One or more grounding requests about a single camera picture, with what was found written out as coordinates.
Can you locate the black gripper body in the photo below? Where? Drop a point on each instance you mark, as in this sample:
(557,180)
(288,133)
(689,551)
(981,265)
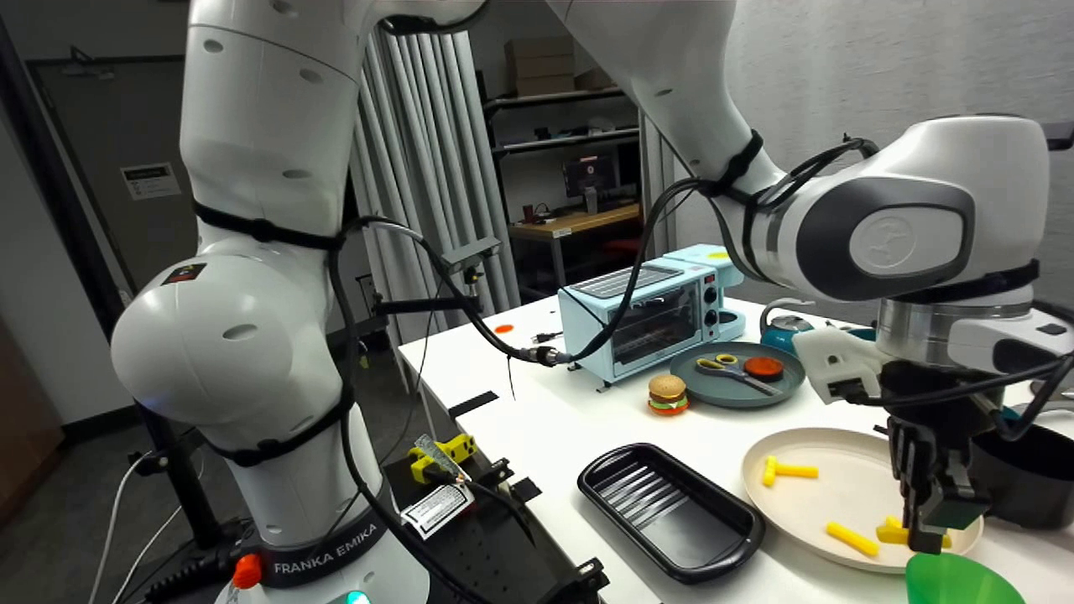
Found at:
(933,405)

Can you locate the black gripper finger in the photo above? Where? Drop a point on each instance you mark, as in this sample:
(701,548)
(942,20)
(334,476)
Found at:
(909,472)
(950,486)

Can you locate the yellow toy fry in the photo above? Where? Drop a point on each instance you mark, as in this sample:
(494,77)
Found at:
(890,527)
(769,472)
(798,472)
(853,541)

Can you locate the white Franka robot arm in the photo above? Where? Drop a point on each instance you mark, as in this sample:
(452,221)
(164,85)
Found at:
(223,357)

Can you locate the white round plate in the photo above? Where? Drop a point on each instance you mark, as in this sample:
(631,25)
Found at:
(828,496)

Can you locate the dark grey plate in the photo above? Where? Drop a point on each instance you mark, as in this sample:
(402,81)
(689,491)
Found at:
(701,390)

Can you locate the silver metal plate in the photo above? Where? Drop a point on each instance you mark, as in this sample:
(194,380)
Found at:
(439,512)

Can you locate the black toy pot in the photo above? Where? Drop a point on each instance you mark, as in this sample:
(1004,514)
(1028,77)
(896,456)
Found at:
(1028,491)

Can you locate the green plastic cup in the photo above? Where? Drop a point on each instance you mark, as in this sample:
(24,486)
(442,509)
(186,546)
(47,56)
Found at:
(957,581)

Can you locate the small teal toy kettle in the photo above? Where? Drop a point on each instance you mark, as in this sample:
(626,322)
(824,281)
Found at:
(788,338)

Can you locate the red toy tomato slice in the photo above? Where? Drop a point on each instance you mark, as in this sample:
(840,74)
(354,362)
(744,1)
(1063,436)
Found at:
(762,367)

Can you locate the grey toy spoon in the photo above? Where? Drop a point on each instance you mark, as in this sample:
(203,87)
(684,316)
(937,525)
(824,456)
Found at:
(732,373)

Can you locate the black rectangular tray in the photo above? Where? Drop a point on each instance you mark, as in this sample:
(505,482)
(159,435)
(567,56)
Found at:
(674,514)

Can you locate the toy hamburger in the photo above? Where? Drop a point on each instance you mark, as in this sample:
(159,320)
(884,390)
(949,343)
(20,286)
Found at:
(670,393)

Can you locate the light blue toy oven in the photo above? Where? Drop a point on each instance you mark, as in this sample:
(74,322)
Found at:
(626,331)

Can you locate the black tape strip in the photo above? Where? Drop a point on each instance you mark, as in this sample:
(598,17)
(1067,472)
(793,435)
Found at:
(473,405)
(524,486)

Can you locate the wooden desk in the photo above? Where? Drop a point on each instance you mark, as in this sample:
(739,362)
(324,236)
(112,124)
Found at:
(583,220)

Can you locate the small orange object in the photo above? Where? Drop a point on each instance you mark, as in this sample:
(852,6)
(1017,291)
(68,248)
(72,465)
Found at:
(505,331)

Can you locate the dark metal shelf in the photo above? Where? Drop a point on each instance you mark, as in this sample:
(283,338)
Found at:
(557,141)

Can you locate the yellow clamp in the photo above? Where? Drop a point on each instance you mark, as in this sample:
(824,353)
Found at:
(442,456)

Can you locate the black horizontal bar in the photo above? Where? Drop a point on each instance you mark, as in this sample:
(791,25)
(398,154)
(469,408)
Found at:
(422,304)

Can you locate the cardboard box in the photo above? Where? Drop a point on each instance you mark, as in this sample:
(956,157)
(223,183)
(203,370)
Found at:
(539,65)

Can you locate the white pleated curtain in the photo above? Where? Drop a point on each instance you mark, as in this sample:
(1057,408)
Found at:
(439,168)

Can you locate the white bottle orange cap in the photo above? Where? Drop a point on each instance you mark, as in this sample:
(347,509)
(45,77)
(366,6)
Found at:
(247,576)

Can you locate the white paper sign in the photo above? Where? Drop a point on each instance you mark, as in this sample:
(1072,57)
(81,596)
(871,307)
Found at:
(148,183)

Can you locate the grey door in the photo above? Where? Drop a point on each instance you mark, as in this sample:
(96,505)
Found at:
(89,168)

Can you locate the black camera on tripod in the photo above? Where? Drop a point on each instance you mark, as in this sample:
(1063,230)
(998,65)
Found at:
(1063,134)

